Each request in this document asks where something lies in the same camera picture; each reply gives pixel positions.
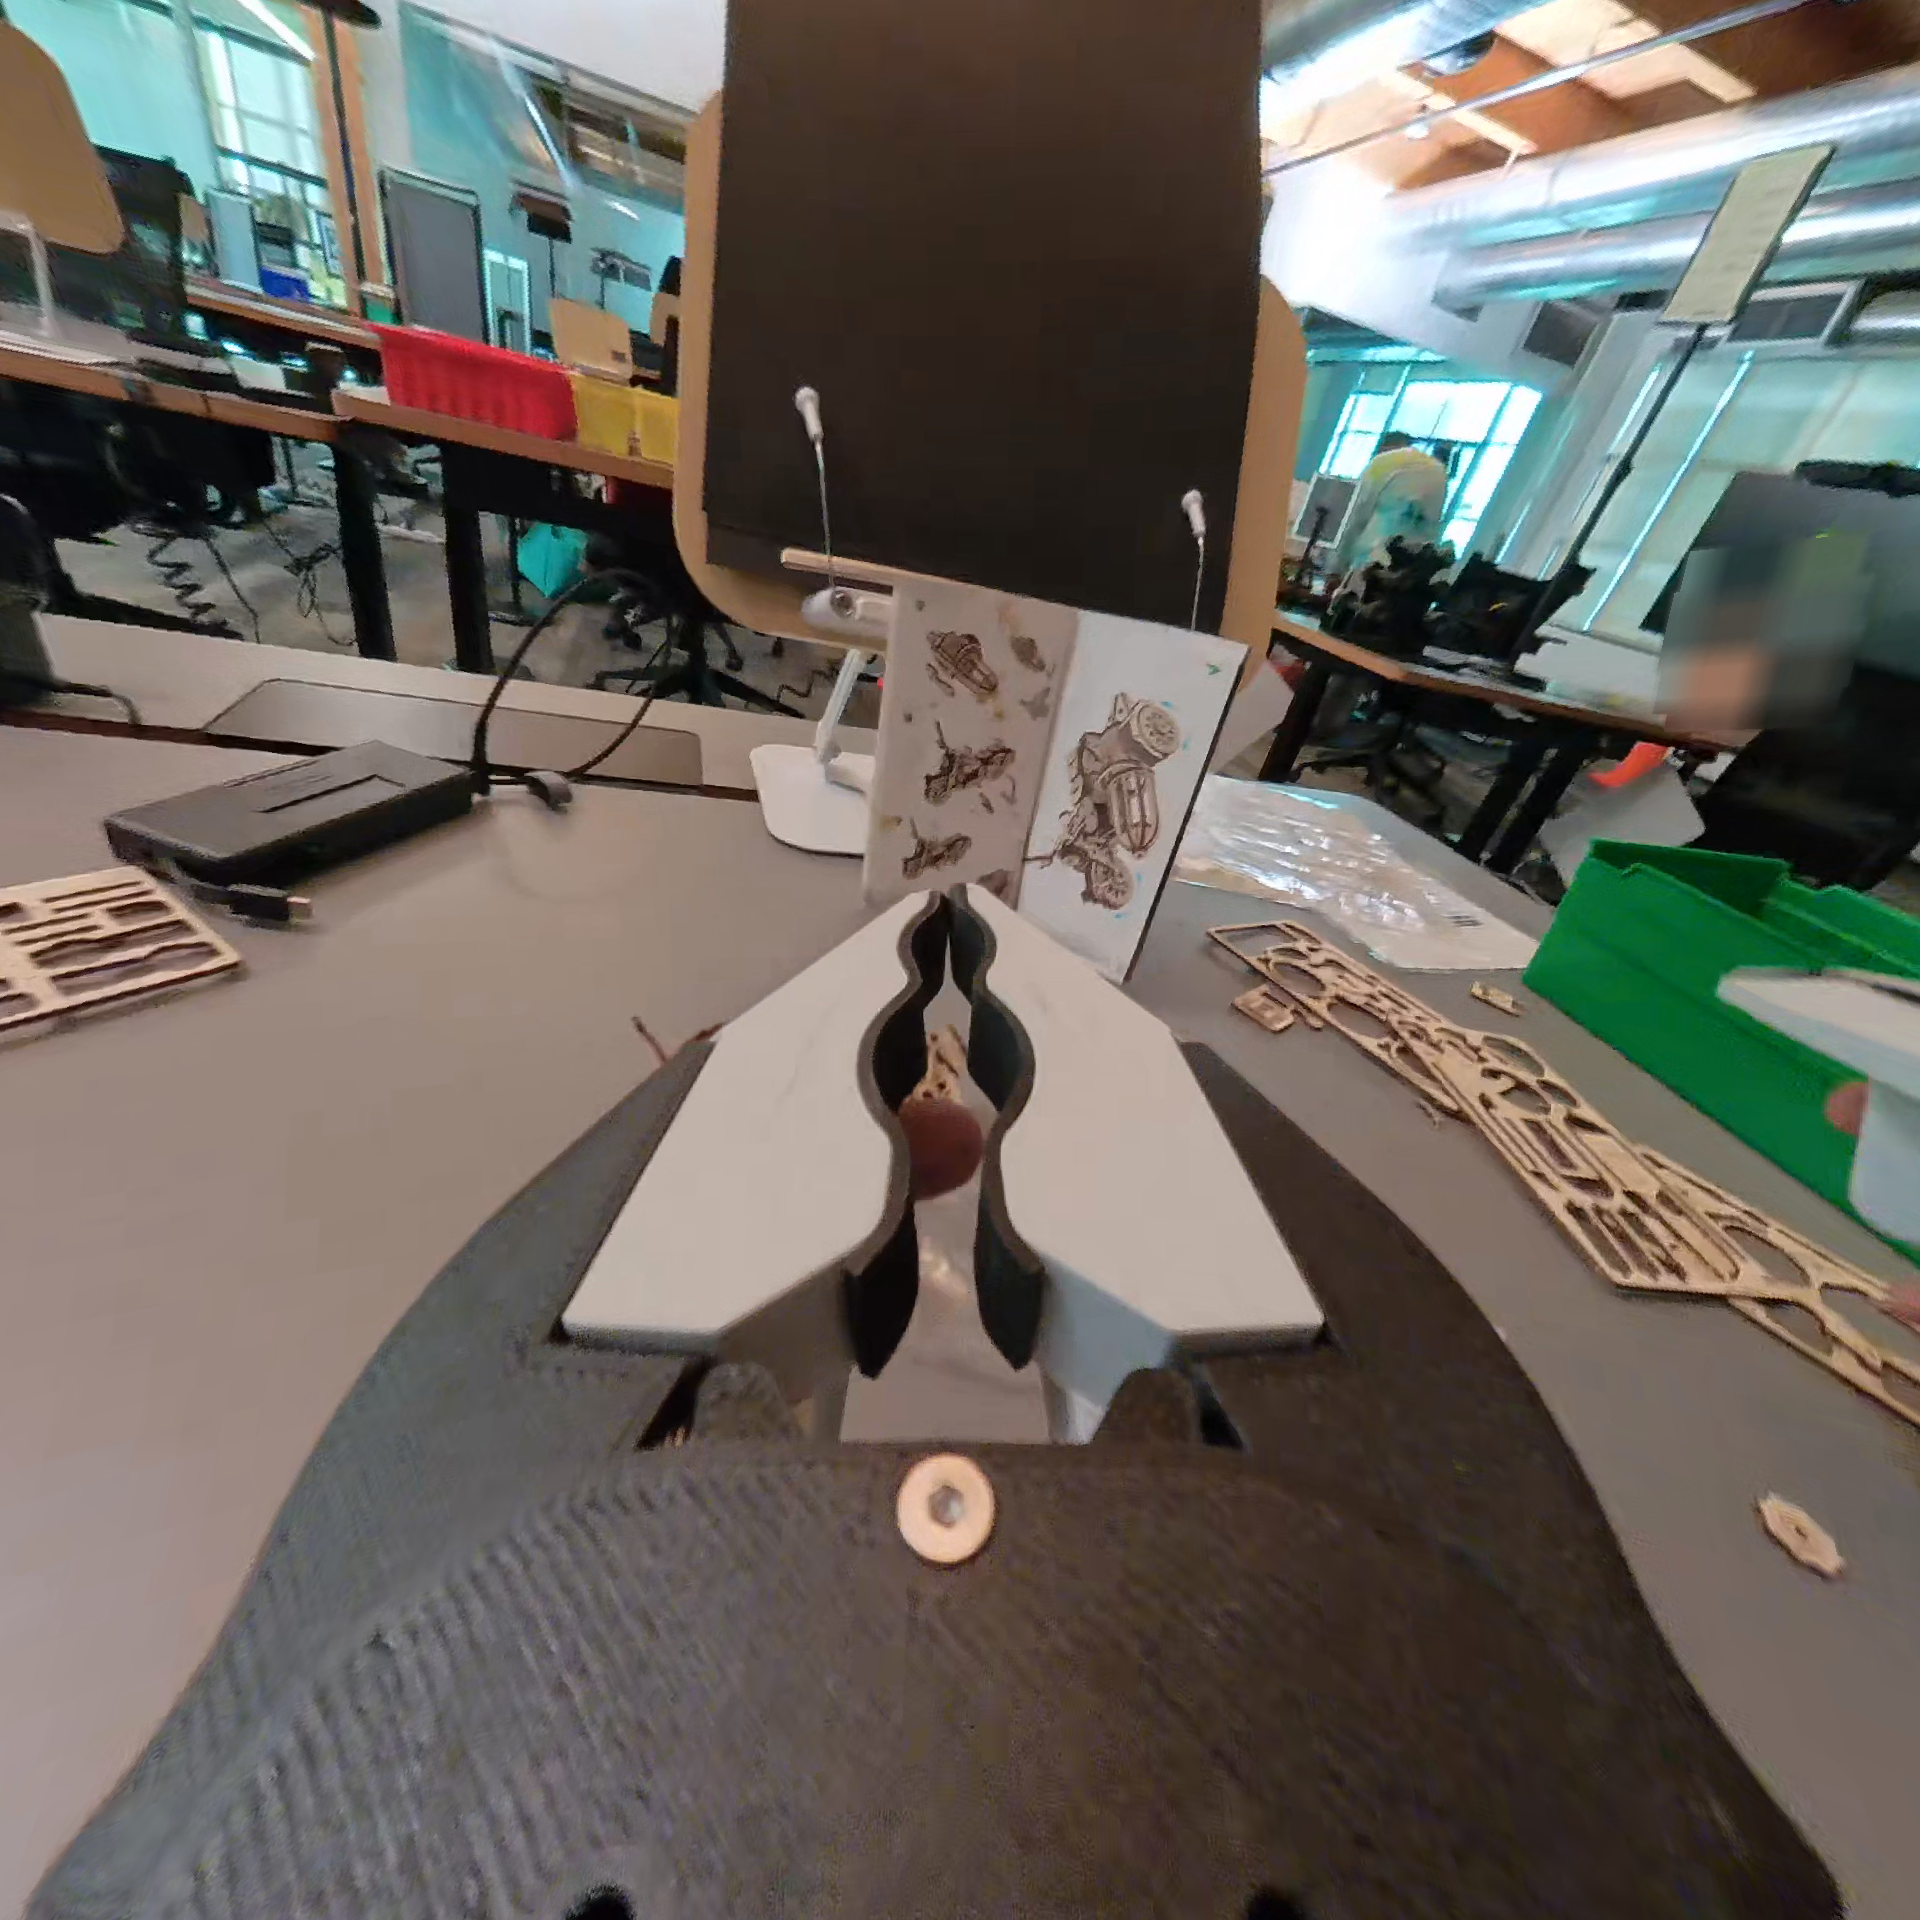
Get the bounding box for white board sheet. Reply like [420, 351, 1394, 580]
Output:
[1544, 772, 1710, 903]

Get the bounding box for printed model kit booklet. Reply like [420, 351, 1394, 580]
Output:
[861, 583, 1250, 988]

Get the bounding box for octagonal wooden part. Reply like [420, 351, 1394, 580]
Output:
[1758, 1491, 1849, 1579]

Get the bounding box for white desk stand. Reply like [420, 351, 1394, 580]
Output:
[750, 583, 898, 859]

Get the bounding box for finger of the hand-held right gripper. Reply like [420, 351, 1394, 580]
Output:
[1714, 964, 1920, 1085]

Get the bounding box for silver ventilation ducts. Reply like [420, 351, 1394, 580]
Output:
[1258, 0, 1920, 319]

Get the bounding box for black flat box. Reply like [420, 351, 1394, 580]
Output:
[102, 749, 479, 890]

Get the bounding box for wooden workbench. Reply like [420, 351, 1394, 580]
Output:
[1270, 613, 1758, 876]
[0, 280, 680, 674]

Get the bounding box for cardboard box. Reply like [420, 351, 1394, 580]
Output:
[545, 298, 640, 378]

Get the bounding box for person's right hand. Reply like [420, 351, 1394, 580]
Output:
[1824, 1080, 1920, 1338]

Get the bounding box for black monitor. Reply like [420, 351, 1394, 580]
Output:
[1640, 468, 1920, 722]

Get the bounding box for red plastic bin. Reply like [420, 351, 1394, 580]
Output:
[372, 323, 580, 447]

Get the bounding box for grey desk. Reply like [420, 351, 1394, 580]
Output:
[0, 608, 1920, 1920]

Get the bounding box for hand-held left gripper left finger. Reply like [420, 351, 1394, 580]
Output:
[560, 887, 962, 1379]

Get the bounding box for black board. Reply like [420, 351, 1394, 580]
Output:
[702, 0, 1268, 595]

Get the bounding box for rounded wooden board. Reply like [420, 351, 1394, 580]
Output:
[0, 23, 126, 257]

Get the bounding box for paper sign on stand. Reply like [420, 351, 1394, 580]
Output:
[1544, 143, 1840, 663]

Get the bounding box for person's left hand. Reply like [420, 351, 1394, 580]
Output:
[895, 1092, 986, 1205]

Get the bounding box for wooden backing board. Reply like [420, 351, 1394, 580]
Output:
[672, 90, 1309, 650]

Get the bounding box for yellow plastic bin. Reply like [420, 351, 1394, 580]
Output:
[569, 376, 680, 459]

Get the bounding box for large clear plastic sleeve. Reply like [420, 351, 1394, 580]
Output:
[1175, 778, 1544, 973]

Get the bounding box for green plastic bin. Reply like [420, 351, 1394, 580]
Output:
[1521, 836, 1920, 1256]

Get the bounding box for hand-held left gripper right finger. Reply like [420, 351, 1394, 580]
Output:
[948, 884, 1333, 1444]

